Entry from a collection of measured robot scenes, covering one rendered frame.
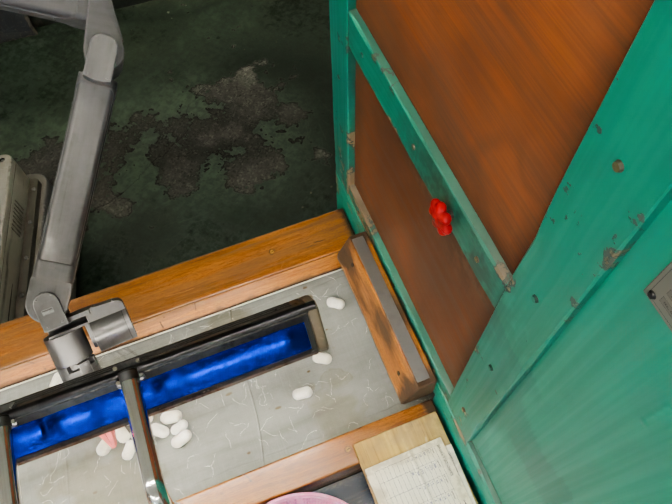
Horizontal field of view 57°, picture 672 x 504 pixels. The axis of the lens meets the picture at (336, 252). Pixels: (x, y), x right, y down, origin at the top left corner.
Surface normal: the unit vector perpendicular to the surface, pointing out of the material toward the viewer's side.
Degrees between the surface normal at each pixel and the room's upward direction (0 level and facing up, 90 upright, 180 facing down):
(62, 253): 33
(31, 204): 0
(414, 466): 0
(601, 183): 90
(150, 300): 0
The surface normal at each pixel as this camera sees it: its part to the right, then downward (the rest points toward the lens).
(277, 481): -0.02, -0.47
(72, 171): 0.29, 0.03
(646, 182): -0.93, 0.33
